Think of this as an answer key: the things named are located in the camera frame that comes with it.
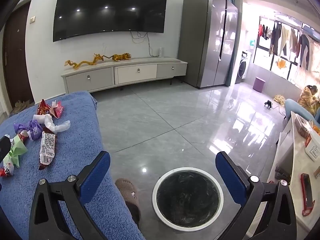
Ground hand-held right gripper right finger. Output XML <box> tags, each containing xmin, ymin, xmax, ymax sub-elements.
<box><xmin>215</xmin><ymin>151</ymin><xmax>298</xmax><ymax>240</ymax></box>

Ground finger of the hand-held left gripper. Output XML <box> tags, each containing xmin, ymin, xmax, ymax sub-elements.
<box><xmin>0</xmin><ymin>135</ymin><xmax>12</xmax><ymax>166</ymax></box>

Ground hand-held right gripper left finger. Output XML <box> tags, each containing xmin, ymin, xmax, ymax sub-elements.
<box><xmin>29</xmin><ymin>151</ymin><xmax>111</xmax><ymax>240</ymax></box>

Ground green wrapper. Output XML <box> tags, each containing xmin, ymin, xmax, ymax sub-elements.
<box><xmin>3</xmin><ymin>134</ymin><xmax>28</xmax><ymax>168</ymax></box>

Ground small red wrapper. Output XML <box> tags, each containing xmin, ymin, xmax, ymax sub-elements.
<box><xmin>0</xmin><ymin>164</ymin><xmax>13</xmax><ymax>178</ymax></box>

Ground purple wrapper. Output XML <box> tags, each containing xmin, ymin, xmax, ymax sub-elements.
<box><xmin>14</xmin><ymin>122</ymin><xmax>28</xmax><ymax>136</ymax></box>
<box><xmin>27</xmin><ymin>120</ymin><xmax>43</xmax><ymax>141</ymax></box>

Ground brown snack bar wrapper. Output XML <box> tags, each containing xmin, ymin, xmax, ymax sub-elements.
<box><xmin>38</xmin><ymin>131</ymin><xmax>58</xmax><ymax>171</ymax></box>

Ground white tissue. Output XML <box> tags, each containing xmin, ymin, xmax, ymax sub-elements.
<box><xmin>33</xmin><ymin>114</ymin><xmax>71</xmax><ymax>133</ymax></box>

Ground brown fuzzy slipper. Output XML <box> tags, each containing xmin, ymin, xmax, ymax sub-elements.
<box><xmin>115</xmin><ymin>178</ymin><xmax>141</xmax><ymax>227</ymax></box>

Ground blue fluffy blanket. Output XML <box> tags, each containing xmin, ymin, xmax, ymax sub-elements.
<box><xmin>0</xmin><ymin>90</ymin><xmax>145</xmax><ymax>240</ymax></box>

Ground beige shoes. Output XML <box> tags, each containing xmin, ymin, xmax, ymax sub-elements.
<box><xmin>14</xmin><ymin>99</ymin><xmax>33</xmax><ymax>108</ymax></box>

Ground red snack bag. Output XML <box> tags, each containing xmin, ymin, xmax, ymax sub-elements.
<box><xmin>37</xmin><ymin>99</ymin><xmax>52</xmax><ymax>117</ymax></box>

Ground pink paper packet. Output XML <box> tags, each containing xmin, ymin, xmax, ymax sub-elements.
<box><xmin>50</xmin><ymin>100</ymin><xmax>64</xmax><ymax>118</ymax></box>

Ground white marble table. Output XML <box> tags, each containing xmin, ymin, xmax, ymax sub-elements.
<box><xmin>267</xmin><ymin>110</ymin><xmax>320</xmax><ymax>240</ymax></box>

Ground phone in red case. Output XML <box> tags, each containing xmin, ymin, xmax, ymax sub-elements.
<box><xmin>300</xmin><ymin>173</ymin><xmax>316</xmax><ymax>217</ymax></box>

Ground clear food container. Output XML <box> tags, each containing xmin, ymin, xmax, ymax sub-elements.
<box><xmin>294</xmin><ymin>117</ymin><xmax>313</xmax><ymax>138</ymax></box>

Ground white basket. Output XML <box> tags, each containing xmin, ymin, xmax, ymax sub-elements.
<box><xmin>304</xmin><ymin>132</ymin><xmax>320</xmax><ymax>162</ymax></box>

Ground yellow cloth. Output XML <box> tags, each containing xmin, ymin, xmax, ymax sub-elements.
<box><xmin>273</xmin><ymin>94</ymin><xmax>286</xmax><ymax>106</ymax></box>

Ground dark brown door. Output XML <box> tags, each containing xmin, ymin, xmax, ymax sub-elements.
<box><xmin>2</xmin><ymin>3</ymin><xmax>35</xmax><ymax>106</ymax></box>

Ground blue chair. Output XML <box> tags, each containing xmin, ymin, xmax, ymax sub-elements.
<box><xmin>284</xmin><ymin>98</ymin><xmax>316</xmax><ymax>123</ymax></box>

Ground purple stool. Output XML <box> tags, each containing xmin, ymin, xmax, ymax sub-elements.
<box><xmin>253</xmin><ymin>77</ymin><xmax>266</xmax><ymax>92</ymax></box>

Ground wide grey drawer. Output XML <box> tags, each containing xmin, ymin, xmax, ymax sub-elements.
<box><xmin>65</xmin><ymin>67</ymin><xmax>113</xmax><ymax>91</ymax></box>

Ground white television cabinet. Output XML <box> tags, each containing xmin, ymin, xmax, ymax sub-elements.
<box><xmin>61</xmin><ymin>57</ymin><xmax>188</xmax><ymax>93</ymax></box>

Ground white drawer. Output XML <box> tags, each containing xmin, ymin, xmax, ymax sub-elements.
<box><xmin>114</xmin><ymin>64</ymin><xmax>157</xmax><ymax>85</ymax></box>

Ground white washing machine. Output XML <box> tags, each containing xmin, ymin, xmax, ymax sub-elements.
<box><xmin>236</xmin><ymin>50</ymin><xmax>252</xmax><ymax>84</ymax></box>

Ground golden dragon figurine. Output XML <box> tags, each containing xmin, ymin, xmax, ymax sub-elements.
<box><xmin>64</xmin><ymin>53</ymin><xmax>105</xmax><ymax>69</ymax></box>

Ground golden tiger figurine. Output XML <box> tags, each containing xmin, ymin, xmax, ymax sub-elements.
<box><xmin>111</xmin><ymin>53</ymin><xmax>132</xmax><ymax>62</ymax></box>

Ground small grey drawer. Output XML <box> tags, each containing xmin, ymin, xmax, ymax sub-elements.
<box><xmin>157</xmin><ymin>63</ymin><xmax>188</xmax><ymax>78</ymax></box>

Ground grey refrigerator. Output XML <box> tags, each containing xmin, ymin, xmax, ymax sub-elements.
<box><xmin>177</xmin><ymin>0</ymin><xmax>239</xmax><ymax>89</ymax></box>

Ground row of hanging clothes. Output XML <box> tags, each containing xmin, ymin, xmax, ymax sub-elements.
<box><xmin>258</xmin><ymin>21</ymin><xmax>311</xmax><ymax>70</ymax></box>

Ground small black object with cable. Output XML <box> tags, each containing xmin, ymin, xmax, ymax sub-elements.
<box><xmin>264</xmin><ymin>100</ymin><xmax>288</xmax><ymax>119</ymax></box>

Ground television cable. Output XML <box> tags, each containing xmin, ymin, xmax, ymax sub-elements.
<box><xmin>129</xmin><ymin>31</ymin><xmax>154</xmax><ymax>56</ymax></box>

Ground black wall television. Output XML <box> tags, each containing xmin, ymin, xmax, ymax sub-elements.
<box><xmin>53</xmin><ymin>0</ymin><xmax>168</xmax><ymax>42</ymax></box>

